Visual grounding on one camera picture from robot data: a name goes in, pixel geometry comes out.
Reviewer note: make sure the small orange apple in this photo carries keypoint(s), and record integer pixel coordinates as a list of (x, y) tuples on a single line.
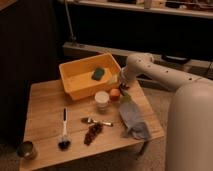
[(114, 94)]

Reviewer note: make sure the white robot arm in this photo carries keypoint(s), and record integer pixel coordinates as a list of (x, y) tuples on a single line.
[(189, 145)]

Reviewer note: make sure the white plastic cup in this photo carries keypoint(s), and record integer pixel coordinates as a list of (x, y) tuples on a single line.
[(102, 100)]

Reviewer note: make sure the metal cup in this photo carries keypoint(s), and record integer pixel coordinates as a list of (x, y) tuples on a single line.
[(27, 150)]

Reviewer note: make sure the teal sponge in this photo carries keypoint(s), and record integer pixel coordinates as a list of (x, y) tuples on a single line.
[(98, 74)]

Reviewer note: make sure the green bottle top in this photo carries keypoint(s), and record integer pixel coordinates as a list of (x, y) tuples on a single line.
[(125, 96)]

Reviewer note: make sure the yellow plastic bin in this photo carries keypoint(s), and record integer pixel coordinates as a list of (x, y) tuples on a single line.
[(77, 79)]

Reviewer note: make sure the metal spoon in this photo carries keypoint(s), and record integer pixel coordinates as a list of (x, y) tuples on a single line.
[(89, 120)]

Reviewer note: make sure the grey blue cloth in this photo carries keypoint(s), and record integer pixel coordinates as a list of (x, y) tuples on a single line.
[(133, 120)]

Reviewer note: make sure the bunch of dark grapes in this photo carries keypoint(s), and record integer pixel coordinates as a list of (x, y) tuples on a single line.
[(92, 133)]

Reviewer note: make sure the wooden table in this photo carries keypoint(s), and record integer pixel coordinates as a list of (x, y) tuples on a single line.
[(44, 126)]

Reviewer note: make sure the metal shelf rail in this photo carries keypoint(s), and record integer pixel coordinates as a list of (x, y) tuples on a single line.
[(77, 51)]

